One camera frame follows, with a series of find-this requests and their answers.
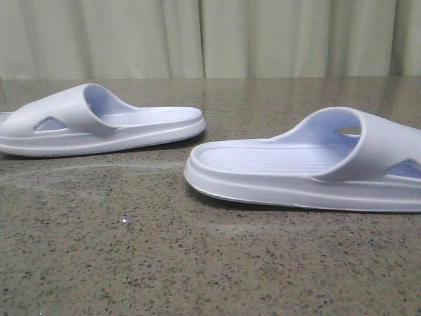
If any light blue slipper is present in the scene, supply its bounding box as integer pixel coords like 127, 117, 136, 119
1, 84, 206, 157
184, 107, 420, 212

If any beige curtain backdrop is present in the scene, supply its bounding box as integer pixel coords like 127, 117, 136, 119
1, 1, 420, 79

